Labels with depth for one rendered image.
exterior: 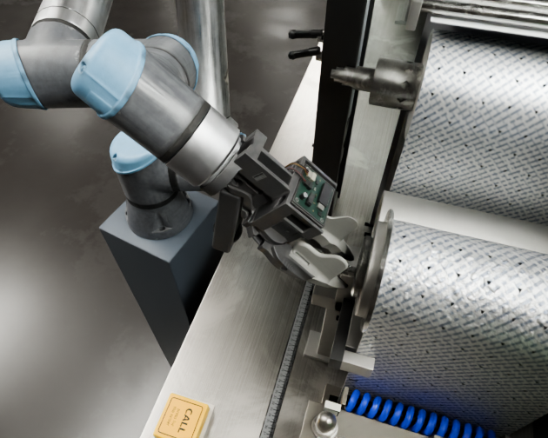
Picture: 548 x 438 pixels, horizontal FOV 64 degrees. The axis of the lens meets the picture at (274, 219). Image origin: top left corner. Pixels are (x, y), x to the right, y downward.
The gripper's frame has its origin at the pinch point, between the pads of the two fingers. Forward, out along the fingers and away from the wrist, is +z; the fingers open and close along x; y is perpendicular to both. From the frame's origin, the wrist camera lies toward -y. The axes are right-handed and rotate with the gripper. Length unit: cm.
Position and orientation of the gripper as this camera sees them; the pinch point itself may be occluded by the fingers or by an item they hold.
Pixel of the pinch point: (337, 268)
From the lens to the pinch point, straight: 55.2
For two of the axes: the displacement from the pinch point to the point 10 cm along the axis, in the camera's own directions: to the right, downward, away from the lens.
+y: 6.1, -3.3, -7.2
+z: 7.3, 5.8, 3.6
